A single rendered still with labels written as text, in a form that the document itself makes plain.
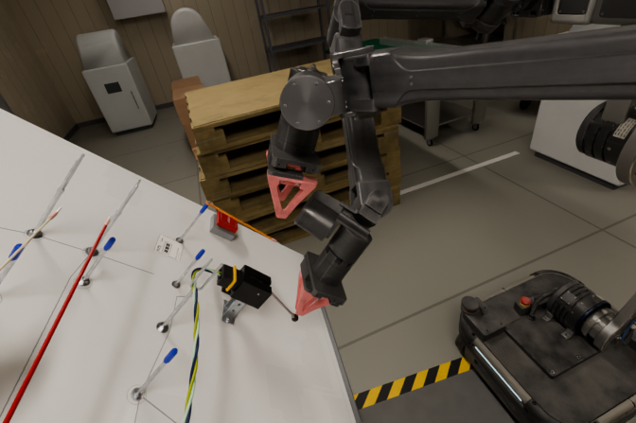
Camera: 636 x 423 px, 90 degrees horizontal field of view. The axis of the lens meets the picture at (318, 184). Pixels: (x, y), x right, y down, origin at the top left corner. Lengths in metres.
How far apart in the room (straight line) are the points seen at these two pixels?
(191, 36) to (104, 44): 1.15
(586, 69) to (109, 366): 0.55
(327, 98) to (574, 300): 1.39
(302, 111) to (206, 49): 5.24
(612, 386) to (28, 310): 1.62
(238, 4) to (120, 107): 2.64
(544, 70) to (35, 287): 0.58
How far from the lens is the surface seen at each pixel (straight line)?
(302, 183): 0.42
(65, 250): 0.58
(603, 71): 0.31
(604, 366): 1.67
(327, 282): 0.57
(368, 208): 0.53
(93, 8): 6.58
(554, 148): 3.23
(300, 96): 0.34
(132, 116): 5.64
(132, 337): 0.53
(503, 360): 1.55
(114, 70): 5.52
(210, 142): 1.87
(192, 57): 5.57
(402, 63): 0.37
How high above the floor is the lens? 1.53
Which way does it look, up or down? 32 degrees down
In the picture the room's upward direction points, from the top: 9 degrees counter-clockwise
